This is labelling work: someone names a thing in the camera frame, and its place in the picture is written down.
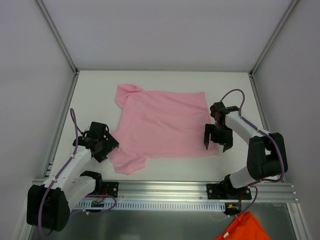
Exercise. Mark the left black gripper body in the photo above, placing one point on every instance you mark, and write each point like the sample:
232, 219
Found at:
107, 149

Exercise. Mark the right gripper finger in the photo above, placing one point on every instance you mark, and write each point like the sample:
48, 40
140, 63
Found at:
207, 135
227, 145

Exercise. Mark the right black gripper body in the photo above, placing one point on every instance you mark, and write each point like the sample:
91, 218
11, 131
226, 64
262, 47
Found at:
218, 136

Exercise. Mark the pink t shirt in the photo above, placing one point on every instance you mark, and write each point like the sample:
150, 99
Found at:
159, 124

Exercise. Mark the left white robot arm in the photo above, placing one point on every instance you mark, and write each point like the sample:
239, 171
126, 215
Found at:
49, 205

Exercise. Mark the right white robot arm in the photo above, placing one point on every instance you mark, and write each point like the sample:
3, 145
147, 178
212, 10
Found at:
266, 154

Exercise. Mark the orange t shirt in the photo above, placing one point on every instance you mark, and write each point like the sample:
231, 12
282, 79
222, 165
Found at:
244, 227

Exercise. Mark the aluminium mounting rail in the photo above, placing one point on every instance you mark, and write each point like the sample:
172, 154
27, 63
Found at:
196, 191

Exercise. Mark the slotted cable duct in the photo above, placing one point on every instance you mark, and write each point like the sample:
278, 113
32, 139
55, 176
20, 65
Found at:
139, 205

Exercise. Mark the left aluminium frame post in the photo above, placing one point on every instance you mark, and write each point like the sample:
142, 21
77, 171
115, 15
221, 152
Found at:
53, 29

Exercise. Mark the aluminium frame post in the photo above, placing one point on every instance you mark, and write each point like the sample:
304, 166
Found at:
53, 29
274, 35

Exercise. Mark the right aluminium frame post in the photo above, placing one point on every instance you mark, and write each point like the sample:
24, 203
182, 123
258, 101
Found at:
274, 35

